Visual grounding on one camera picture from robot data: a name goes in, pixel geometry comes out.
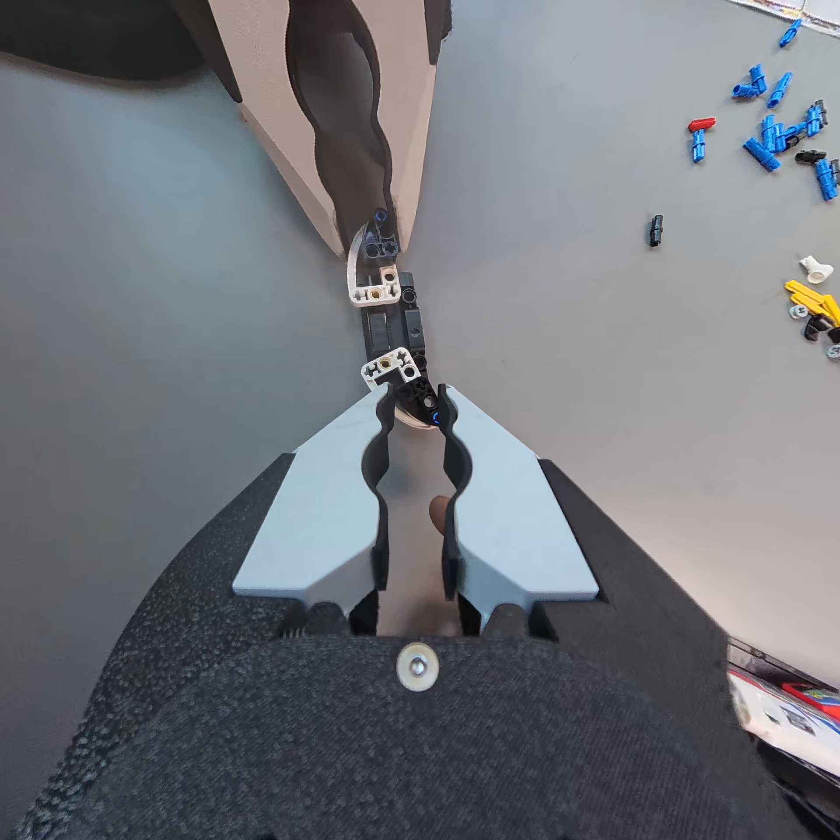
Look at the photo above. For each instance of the black wrist rest pad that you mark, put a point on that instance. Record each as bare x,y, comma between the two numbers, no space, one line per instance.
98,39

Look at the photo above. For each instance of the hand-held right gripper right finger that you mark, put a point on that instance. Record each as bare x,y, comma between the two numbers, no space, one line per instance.
518,531

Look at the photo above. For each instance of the pile of blue connector pins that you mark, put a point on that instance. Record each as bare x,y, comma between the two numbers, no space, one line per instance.
771,138

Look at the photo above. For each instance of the person's right hand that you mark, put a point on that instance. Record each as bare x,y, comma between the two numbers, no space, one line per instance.
438,512

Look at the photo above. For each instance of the small black brick connector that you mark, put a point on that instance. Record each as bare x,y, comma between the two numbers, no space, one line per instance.
656,231

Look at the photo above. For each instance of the white brick elbow piece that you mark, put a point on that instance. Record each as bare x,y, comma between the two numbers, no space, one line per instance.
816,269

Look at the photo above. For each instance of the red connector pin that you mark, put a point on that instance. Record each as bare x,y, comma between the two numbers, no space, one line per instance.
702,124

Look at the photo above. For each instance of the cluster of small mixed bricks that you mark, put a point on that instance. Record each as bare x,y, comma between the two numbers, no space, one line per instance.
814,302

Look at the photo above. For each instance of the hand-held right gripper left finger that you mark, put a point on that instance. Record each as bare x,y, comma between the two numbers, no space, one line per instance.
315,525

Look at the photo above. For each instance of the black white brick bumper assembly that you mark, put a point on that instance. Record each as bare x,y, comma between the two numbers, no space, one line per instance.
390,321

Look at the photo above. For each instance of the holographic sticker sheet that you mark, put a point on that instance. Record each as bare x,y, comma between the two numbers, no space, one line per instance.
807,13

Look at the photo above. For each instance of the grey desk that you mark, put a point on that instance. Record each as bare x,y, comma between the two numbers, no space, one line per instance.
164,328

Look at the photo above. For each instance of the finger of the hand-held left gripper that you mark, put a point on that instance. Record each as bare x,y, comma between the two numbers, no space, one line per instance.
410,98
262,65

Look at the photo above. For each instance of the toy brick race car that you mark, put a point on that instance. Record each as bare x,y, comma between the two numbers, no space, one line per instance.
774,715

